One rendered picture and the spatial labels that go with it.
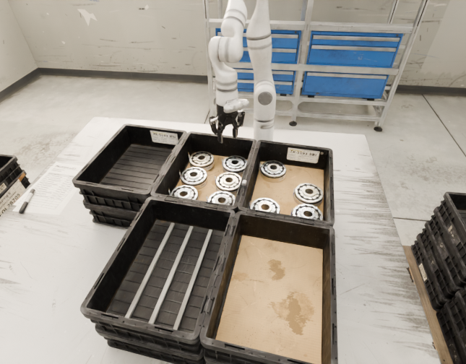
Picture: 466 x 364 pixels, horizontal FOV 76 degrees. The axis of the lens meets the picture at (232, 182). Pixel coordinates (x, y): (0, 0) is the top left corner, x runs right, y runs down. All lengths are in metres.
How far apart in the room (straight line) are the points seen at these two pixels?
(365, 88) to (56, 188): 2.57
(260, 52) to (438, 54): 3.10
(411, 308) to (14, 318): 1.24
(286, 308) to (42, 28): 4.32
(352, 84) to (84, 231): 2.50
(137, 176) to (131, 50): 3.02
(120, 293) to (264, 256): 0.43
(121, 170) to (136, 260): 0.46
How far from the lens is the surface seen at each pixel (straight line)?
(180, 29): 3.86
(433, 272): 1.87
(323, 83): 2.99
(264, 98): 1.28
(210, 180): 1.20
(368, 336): 1.07
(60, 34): 4.56
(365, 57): 2.96
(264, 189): 1.16
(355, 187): 1.45
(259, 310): 0.88
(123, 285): 0.97
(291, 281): 0.93
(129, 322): 0.80
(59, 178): 1.63
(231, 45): 0.95
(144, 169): 1.31
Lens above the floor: 1.63
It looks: 42 degrees down
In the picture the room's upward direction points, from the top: 1 degrees counter-clockwise
